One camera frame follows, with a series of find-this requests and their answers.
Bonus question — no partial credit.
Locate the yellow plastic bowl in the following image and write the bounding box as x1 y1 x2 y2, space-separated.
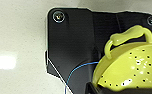
91 25 152 94

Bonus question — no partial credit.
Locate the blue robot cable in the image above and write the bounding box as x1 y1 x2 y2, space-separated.
66 60 101 86

